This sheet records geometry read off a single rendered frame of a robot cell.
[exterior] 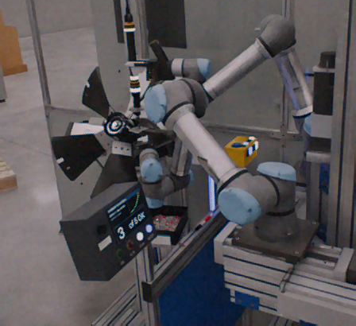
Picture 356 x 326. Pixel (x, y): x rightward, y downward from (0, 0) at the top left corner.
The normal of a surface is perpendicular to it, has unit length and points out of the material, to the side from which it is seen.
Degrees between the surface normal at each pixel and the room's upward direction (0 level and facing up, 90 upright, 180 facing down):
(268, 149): 90
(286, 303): 90
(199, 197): 90
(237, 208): 95
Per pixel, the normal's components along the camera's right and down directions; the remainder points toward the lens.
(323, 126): -0.50, 0.33
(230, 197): -0.66, 0.37
